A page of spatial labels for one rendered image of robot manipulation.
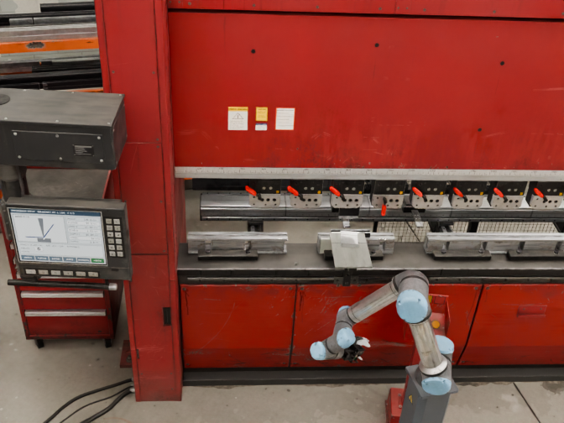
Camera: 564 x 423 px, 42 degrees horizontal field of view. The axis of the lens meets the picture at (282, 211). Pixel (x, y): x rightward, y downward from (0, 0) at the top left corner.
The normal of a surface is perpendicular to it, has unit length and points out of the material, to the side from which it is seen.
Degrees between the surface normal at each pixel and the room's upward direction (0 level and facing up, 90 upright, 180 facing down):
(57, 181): 0
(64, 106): 0
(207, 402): 0
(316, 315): 90
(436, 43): 90
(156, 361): 90
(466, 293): 90
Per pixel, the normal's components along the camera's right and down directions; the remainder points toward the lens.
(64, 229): -0.01, 0.58
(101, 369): 0.05, -0.81
